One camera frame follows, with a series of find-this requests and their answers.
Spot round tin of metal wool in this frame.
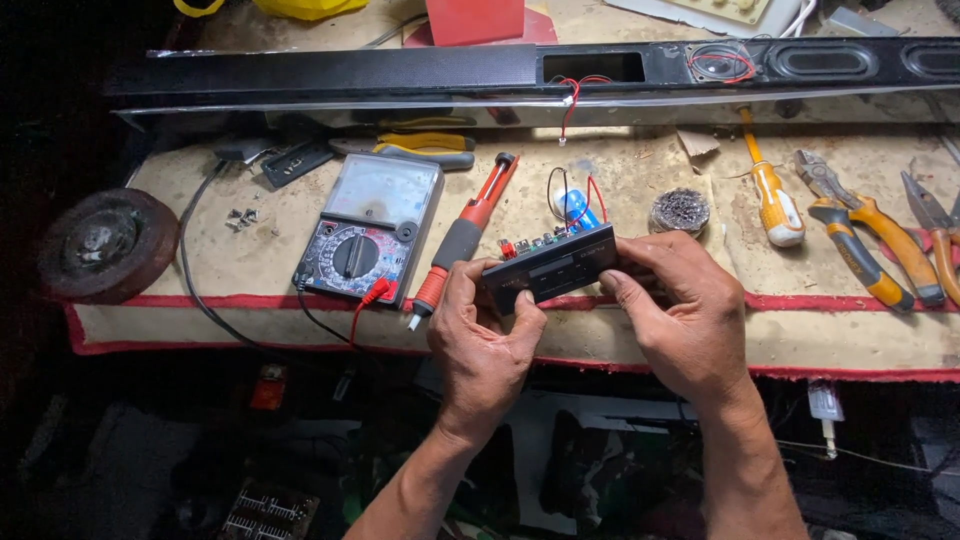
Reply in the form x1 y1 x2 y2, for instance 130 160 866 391
648 186 712 240

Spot black power cable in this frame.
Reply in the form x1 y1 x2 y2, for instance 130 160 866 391
177 159 301 355

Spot cardboard scrap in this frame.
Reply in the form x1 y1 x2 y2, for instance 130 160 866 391
676 128 722 159

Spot black multimeter probe lead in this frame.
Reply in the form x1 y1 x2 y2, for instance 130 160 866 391
294 268 376 355

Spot orange needle nose pliers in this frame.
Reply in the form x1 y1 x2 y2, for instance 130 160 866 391
900 170 960 306

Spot black audio control panel module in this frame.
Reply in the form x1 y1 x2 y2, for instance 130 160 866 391
481 222 621 317

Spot yellow white screwdriver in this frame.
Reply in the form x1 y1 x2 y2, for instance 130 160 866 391
735 104 807 249

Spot red white connector wire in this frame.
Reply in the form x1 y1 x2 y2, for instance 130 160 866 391
558 74 614 147

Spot person's left hand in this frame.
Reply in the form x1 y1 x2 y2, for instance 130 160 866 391
426 258 549 450

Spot analog multimeter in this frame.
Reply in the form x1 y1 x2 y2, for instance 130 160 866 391
291 152 446 309

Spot black metal bracket plate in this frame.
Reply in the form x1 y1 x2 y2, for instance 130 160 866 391
260 140 336 189

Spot round rusty speaker magnet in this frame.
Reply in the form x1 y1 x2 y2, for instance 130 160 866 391
37 187 181 306

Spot person's right hand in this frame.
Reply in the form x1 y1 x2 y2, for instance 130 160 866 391
599 231 753 411

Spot blue cylindrical capacitor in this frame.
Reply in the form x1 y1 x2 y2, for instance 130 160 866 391
558 187 603 231

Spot yellow plastic bag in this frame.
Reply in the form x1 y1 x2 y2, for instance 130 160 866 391
250 0 371 23

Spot circuit board with heat sink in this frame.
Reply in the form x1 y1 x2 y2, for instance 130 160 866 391
219 480 321 540

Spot grey metal piece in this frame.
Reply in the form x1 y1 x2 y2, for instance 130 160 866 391
823 5 903 39

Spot yellow grey handled pliers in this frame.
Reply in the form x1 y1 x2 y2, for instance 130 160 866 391
328 131 478 173

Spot long black soundbar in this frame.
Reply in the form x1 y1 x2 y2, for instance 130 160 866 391
105 35 960 134

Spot orange black cutting pliers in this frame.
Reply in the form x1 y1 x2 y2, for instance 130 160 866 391
794 148 948 314

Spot white switch board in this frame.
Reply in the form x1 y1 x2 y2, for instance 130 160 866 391
603 0 805 39

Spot red multimeter probe lead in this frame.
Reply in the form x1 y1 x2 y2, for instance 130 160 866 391
348 276 392 351

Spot white cable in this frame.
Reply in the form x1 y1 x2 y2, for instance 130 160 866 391
778 0 820 39

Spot red black desoldering pump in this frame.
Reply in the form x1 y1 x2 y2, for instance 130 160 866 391
406 152 521 332

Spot beige red bordered work mat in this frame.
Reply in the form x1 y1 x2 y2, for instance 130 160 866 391
63 122 960 385

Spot small red box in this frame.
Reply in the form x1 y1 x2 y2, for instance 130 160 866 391
249 364 289 412

